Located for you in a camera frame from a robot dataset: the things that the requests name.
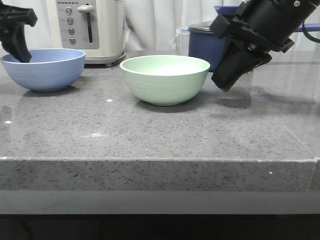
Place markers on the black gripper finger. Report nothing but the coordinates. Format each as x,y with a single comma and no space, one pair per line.
13,40
237,59

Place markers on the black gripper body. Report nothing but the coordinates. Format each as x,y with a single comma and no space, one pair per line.
264,24
12,18

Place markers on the blue bowl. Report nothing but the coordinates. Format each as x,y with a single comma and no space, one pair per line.
49,69

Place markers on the green bowl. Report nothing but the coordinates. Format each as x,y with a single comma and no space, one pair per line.
164,80

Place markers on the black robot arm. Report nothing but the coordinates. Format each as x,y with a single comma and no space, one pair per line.
303,9

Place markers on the glass pot lid blue knob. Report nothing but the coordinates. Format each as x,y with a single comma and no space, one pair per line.
220,9

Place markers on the dark blue saucepan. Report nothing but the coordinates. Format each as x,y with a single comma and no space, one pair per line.
204,44

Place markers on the clear plastic container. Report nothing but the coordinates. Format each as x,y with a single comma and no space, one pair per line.
182,35

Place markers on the cream white toaster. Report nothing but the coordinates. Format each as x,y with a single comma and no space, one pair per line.
96,27

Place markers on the white curtain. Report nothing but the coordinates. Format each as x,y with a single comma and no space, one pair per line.
150,24

